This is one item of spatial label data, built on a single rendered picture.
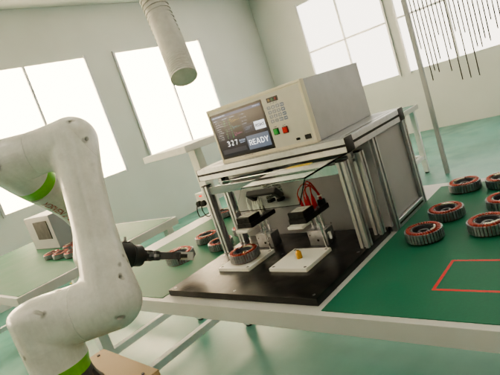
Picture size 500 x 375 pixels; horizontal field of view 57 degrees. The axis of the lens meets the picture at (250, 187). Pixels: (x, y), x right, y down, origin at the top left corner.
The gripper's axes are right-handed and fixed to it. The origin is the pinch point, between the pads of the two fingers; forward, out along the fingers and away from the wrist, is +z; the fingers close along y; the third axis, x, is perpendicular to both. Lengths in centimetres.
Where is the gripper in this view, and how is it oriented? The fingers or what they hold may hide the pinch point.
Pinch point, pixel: (179, 255)
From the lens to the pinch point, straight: 175.0
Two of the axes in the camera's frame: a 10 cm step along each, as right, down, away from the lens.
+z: 7.2, 1.1, 6.9
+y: -7.0, 1.1, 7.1
